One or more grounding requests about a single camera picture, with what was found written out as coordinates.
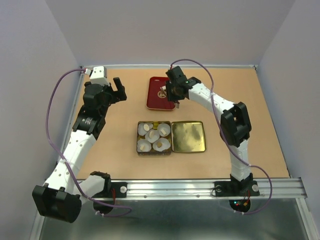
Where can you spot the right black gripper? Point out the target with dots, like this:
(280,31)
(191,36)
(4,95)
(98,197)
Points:
(171,96)

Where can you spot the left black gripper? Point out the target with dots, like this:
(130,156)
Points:
(117,96)

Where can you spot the round white chocolate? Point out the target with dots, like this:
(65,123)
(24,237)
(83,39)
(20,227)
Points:
(151,134)

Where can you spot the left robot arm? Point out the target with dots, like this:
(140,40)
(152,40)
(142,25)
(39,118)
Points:
(61,196)

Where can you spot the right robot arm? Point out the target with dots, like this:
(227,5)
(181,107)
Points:
(232,118)

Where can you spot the oval white chocolate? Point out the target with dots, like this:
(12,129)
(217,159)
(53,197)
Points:
(146,127)

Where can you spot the chocolate tin base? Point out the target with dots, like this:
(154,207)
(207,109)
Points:
(152,152)

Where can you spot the red lacquer tray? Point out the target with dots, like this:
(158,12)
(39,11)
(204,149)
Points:
(156,98)

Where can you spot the top right paper cup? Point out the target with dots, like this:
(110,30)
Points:
(164,126)

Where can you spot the paper cup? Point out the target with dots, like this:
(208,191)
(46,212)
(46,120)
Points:
(154,138)
(166,145)
(164,126)
(141,130)
(144,142)

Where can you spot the gold tin lid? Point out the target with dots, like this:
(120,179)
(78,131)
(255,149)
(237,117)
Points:
(188,137)

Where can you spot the centre paper cup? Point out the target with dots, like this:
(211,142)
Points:
(154,138)

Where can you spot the bottom right paper cup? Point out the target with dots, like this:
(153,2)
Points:
(166,145)

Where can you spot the top left paper cup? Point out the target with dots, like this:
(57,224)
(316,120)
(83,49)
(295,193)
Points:
(141,130)

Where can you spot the bottom left paper cup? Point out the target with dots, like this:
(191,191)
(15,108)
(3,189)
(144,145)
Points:
(144,142)

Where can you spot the metal front plate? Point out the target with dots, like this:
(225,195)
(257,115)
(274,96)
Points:
(183,220)

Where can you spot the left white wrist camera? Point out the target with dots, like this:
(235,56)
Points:
(97,75)

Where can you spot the aluminium mounting rail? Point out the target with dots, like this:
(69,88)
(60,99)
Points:
(203,189)

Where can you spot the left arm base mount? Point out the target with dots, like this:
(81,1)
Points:
(111,190)

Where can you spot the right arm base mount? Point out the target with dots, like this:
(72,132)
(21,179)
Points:
(245,189)

